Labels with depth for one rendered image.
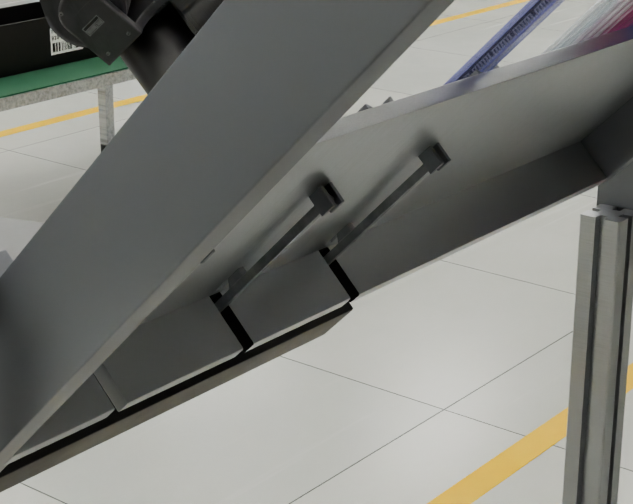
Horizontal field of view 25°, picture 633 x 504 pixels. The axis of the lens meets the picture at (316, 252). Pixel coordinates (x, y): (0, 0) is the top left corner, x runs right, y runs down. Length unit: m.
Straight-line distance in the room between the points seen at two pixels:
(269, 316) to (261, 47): 0.39
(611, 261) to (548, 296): 1.60
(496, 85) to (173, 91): 0.33
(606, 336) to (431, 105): 0.56
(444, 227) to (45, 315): 0.46
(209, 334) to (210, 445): 1.40
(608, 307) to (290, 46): 0.82
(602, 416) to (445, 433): 0.98
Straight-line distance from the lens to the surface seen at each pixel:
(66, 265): 0.68
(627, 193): 1.35
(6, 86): 3.15
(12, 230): 1.42
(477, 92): 0.87
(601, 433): 1.39
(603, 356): 1.36
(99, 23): 1.03
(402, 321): 2.76
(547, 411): 2.43
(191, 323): 0.90
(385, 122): 0.80
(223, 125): 0.58
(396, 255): 1.04
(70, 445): 0.89
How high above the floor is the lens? 1.04
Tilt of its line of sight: 19 degrees down
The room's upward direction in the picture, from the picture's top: straight up
